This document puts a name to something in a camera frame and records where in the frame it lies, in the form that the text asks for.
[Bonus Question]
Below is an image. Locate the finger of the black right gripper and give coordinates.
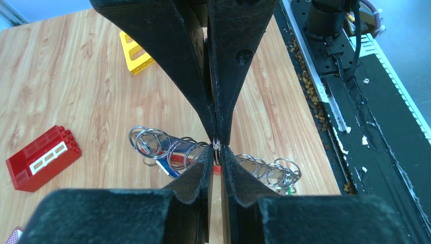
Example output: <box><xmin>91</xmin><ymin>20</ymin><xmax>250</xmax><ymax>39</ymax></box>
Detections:
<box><xmin>90</xmin><ymin>1</ymin><xmax>218</xmax><ymax>139</ymax></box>
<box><xmin>207</xmin><ymin>1</ymin><xmax>278</xmax><ymax>145</ymax></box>

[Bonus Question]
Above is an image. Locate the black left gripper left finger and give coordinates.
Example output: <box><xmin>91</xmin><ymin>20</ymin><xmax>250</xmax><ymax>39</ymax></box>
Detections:
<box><xmin>19</xmin><ymin>145</ymin><xmax>214</xmax><ymax>243</ymax></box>

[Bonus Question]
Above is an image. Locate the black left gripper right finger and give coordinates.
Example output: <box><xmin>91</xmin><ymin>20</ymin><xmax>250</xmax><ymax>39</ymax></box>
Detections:
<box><xmin>220</xmin><ymin>145</ymin><xmax>409</xmax><ymax>243</ymax></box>

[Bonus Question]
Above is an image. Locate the blue key tag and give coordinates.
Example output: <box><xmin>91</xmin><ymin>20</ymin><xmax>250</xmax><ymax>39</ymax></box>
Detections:
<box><xmin>156</xmin><ymin>158</ymin><xmax>180</xmax><ymax>178</ymax></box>

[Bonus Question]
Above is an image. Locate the yellow toy piece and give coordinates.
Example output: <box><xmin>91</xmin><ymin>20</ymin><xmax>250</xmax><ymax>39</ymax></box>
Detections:
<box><xmin>119</xmin><ymin>31</ymin><xmax>155</xmax><ymax>76</ymax></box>

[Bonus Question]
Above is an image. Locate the red toy brick block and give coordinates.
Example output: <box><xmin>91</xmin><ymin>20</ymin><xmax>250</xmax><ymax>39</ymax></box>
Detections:
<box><xmin>6</xmin><ymin>125</ymin><xmax>82</xmax><ymax>192</ymax></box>

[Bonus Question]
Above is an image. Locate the playing card box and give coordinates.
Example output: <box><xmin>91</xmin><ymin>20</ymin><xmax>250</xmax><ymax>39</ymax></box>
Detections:
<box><xmin>5</xmin><ymin>227</ymin><xmax>23</xmax><ymax>244</ymax></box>

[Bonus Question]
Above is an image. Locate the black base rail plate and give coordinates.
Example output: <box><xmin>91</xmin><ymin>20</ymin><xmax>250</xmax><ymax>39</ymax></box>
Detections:
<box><xmin>276</xmin><ymin>1</ymin><xmax>430</xmax><ymax>243</ymax></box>

